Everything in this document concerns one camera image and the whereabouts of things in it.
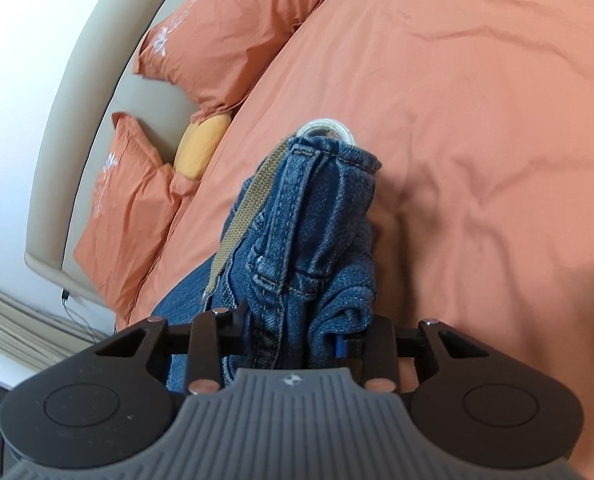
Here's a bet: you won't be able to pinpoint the orange duvet cover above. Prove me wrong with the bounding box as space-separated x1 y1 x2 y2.
127 0 594 480

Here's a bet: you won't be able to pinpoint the beige upholstered headboard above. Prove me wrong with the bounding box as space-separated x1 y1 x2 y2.
24 0 219 307

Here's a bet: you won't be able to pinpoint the yellow cushion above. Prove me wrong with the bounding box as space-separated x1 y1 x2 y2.
173 114 233 181

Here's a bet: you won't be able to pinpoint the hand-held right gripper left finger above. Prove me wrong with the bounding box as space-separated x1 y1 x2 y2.
94 300 252 395

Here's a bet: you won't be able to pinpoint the orange pillow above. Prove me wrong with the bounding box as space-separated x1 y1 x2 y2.
73 112 199 318
133 0 369 112

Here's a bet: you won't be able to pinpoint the blue denim pants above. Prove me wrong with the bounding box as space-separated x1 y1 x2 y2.
154 119 384 394

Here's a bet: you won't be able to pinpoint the black charger cable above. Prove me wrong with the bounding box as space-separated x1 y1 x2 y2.
61 287 108 337

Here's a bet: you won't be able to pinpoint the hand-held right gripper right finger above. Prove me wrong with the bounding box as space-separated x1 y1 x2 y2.
333 316 478 395

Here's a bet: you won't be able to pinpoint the beige ribbed nightstand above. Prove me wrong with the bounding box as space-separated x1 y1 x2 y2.
0 277 100 391

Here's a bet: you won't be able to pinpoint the khaki webbing belt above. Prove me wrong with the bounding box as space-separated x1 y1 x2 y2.
202 141 289 307

